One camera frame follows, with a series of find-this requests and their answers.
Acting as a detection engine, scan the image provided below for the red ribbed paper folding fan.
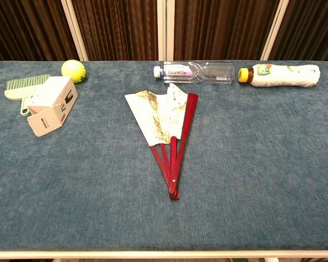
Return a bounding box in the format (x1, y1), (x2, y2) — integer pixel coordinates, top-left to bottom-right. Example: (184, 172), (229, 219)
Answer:
(124, 82), (200, 201)

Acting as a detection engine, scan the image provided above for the light green hand brush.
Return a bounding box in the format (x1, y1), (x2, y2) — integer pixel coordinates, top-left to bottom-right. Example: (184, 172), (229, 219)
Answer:
(4, 73), (51, 117)

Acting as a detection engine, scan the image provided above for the clear plastic water bottle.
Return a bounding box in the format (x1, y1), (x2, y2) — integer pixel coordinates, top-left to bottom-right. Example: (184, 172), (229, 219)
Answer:
(153, 61), (236, 85)

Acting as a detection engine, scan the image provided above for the blue table cloth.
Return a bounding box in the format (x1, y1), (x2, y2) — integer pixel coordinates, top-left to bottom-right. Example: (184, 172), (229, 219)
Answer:
(0, 59), (328, 252)

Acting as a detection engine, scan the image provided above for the yellow tennis ball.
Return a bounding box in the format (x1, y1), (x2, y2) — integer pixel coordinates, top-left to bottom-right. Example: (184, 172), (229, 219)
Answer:
(61, 59), (87, 84)

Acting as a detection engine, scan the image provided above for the brown pleated divider panel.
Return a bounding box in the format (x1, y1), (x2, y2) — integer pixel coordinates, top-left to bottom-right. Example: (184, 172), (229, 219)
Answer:
(0, 0), (80, 64)
(173, 0), (279, 61)
(269, 0), (328, 63)
(71, 0), (160, 61)

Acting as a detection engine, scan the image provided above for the white cardboard box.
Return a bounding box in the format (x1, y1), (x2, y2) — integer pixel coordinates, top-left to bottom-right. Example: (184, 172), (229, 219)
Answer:
(26, 76), (79, 138)

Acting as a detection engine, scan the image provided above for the white divider frame post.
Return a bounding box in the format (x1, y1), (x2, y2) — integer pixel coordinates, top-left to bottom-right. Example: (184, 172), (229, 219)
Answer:
(156, 0), (176, 61)
(260, 0), (290, 61)
(60, 0), (89, 62)

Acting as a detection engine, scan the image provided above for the white table frame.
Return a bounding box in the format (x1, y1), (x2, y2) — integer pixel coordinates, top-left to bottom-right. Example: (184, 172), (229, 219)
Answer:
(0, 249), (328, 262)

